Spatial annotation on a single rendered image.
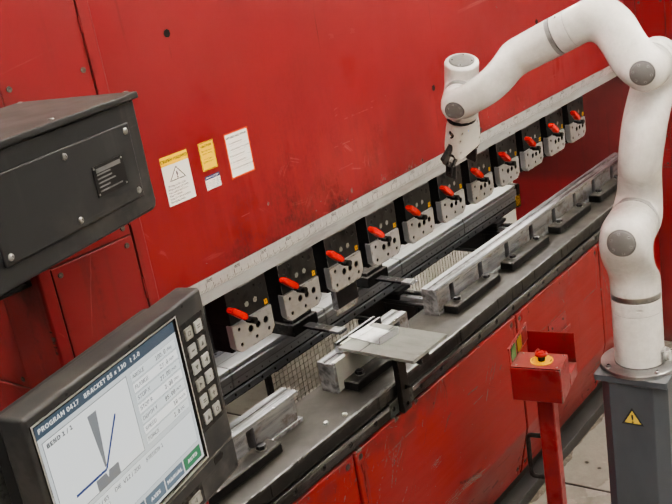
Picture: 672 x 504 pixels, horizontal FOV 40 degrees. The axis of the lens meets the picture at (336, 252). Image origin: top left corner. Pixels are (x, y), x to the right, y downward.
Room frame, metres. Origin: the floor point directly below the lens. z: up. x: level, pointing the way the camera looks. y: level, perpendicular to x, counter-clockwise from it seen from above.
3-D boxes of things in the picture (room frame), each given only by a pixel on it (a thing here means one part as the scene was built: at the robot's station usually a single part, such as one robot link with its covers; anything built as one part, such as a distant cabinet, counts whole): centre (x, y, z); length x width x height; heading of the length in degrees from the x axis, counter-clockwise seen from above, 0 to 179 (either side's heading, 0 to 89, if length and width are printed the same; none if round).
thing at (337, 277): (2.53, 0.01, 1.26); 0.15 x 0.09 x 0.17; 139
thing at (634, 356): (2.07, -0.71, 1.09); 0.19 x 0.19 x 0.18
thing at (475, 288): (2.97, -0.44, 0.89); 0.30 x 0.05 x 0.03; 139
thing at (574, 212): (3.58, -0.97, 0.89); 0.30 x 0.05 x 0.03; 139
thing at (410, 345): (2.45, -0.12, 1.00); 0.26 x 0.18 x 0.01; 49
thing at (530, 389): (2.64, -0.59, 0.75); 0.20 x 0.16 x 0.18; 150
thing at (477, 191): (3.13, -0.51, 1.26); 0.15 x 0.09 x 0.17; 139
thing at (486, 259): (3.51, -0.83, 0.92); 1.67 x 0.06 x 0.10; 139
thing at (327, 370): (2.59, -0.04, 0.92); 0.39 x 0.06 x 0.10; 139
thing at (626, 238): (2.04, -0.69, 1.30); 0.19 x 0.12 x 0.24; 149
